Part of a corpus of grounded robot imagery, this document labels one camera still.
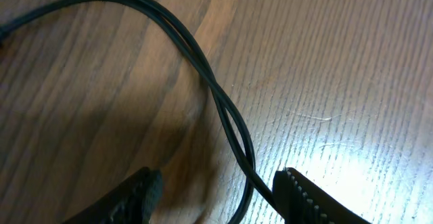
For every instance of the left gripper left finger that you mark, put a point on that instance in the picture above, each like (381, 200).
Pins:
(132, 202)

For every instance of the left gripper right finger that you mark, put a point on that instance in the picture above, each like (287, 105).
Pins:
(299, 201)

